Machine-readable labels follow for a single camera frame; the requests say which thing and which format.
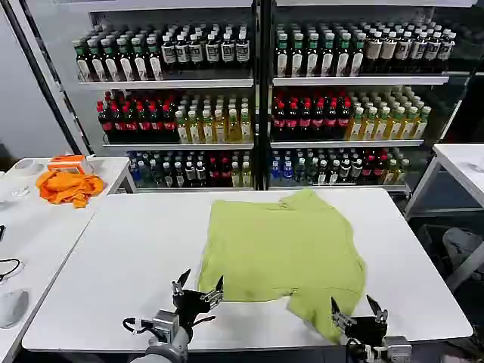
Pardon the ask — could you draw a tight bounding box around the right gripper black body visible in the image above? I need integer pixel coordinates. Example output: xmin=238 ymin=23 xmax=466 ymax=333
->
xmin=341 ymin=316 xmax=388 ymax=347

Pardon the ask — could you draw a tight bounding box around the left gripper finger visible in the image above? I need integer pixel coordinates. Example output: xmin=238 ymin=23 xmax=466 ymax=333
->
xmin=200 ymin=275 xmax=225 ymax=304
xmin=171 ymin=268 xmax=192 ymax=297

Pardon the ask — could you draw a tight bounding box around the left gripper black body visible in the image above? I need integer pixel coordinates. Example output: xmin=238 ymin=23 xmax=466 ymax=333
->
xmin=172 ymin=289 xmax=218 ymax=330

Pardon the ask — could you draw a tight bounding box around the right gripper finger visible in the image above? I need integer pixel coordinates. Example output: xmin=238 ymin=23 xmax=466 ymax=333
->
xmin=330 ymin=296 xmax=357 ymax=334
xmin=365 ymin=294 xmax=389 ymax=324

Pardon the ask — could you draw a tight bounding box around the light green shirt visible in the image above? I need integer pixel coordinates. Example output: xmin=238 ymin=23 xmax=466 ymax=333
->
xmin=196 ymin=188 xmax=368 ymax=345

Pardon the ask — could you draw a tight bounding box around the grey fabric bundle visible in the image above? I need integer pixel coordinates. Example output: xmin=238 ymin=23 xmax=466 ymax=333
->
xmin=441 ymin=227 xmax=484 ymax=281

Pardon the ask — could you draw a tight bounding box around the orange cloth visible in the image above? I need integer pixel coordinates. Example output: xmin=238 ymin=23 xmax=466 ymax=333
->
xmin=36 ymin=169 xmax=105 ymax=209

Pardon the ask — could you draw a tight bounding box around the white side table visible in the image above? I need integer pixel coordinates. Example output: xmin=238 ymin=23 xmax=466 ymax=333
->
xmin=0 ymin=156 xmax=138 ymax=363

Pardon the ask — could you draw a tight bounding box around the orange and white box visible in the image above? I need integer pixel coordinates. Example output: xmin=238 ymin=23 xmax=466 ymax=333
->
xmin=47 ymin=154 xmax=91 ymax=176

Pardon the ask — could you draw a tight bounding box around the grey computer mouse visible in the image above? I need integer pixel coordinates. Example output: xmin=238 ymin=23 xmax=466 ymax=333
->
xmin=0 ymin=288 xmax=30 ymax=330

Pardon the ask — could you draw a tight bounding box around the shelf with bottled drinks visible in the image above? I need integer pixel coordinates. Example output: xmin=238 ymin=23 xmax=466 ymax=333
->
xmin=71 ymin=7 xmax=261 ymax=192
xmin=264 ymin=7 xmax=459 ymax=194

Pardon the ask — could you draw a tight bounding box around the white tape roll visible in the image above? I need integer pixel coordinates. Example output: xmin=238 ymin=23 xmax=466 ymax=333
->
xmin=12 ymin=158 xmax=48 ymax=178

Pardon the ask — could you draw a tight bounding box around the black slanted pole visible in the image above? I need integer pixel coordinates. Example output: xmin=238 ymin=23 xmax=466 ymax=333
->
xmin=0 ymin=0 xmax=95 ymax=157

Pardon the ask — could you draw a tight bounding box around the black cable on side table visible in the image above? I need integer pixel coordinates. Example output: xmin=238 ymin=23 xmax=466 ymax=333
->
xmin=0 ymin=258 xmax=26 ymax=283

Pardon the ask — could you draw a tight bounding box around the white table with grey frame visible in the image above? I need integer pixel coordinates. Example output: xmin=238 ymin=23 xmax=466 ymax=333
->
xmin=403 ymin=142 xmax=484 ymax=293

